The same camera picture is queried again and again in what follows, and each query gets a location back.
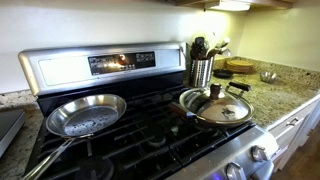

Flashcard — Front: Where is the glass pot lid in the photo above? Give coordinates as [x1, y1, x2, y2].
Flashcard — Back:
[179, 83, 255, 126]

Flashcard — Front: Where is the perforated steel utensil holder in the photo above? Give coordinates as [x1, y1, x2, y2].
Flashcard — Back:
[188, 57, 215, 89]

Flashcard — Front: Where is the dark kitchen utensil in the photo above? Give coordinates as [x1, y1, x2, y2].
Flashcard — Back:
[189, 36, 209, 61]

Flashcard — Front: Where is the small black cast iron skillet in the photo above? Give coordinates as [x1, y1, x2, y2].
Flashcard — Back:
[213, 69, 235, 80]

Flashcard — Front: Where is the wooden spatula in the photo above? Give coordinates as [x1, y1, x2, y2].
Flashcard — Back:
[206, 47, 221, 60]

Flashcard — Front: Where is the stainless steel frying pan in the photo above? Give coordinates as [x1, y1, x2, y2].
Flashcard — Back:
[21, 93, 128, 180]

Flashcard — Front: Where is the wooden cutting board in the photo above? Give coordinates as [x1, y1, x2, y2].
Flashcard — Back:
[225, 59, 256, 75]

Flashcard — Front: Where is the stainless steel gas range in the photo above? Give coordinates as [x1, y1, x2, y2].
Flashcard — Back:
[18, 41, 280, 180]

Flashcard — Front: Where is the small metal bowl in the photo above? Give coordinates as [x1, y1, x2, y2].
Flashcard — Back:
[259, 71, 279, 84]

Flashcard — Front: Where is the under-cabinet light strip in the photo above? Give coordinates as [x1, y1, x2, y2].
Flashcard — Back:
[210, 0, 252, 12]

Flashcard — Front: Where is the silver stove knob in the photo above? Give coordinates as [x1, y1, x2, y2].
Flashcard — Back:
[250, 145, 270, 163]
[225, 162, 248, 180]

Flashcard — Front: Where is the kitchen base cabinet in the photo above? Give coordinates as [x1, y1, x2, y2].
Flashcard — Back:
[266, 99, 320, 173]

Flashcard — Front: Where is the wooden upper cabinet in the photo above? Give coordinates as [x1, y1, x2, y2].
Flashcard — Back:
[166, 0, 298, 10]

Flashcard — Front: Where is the flat black countertop device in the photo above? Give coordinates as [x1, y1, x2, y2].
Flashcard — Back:
[0, 109, 27, 158]

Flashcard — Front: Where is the black wok with handles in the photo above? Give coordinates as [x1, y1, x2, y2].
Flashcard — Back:
[168, 80, 256, 130]

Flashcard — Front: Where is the metal drawer handle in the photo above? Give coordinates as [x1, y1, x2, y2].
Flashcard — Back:
[285, 117, 300, 127]

